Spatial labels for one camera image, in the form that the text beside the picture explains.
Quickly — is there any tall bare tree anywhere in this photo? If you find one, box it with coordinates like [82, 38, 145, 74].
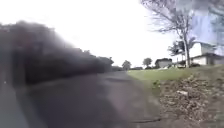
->
[139, 0, 201, 69]

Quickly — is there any grey asphalt path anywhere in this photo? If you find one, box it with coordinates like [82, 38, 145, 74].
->
[0, 70, 163, 128]

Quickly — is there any round distant tree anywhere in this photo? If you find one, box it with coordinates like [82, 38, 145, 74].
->
[142, 57, 153, 69]
[121, 59, 132, 71]

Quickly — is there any patch of dry leaves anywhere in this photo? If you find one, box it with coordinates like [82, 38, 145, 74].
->
[151, 75, 224, 128]

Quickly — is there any green grass lawn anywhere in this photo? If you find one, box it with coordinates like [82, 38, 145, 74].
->
[127, 64, 224, 88]

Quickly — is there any white house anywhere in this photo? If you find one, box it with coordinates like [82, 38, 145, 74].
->
[179, 41, 224, 67]

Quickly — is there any dark hedge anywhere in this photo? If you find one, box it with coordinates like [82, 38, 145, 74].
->
[0, 20, 116, 87]

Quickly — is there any small grey house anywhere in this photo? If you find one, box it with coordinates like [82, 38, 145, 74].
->
[154, 57, 174, 69]

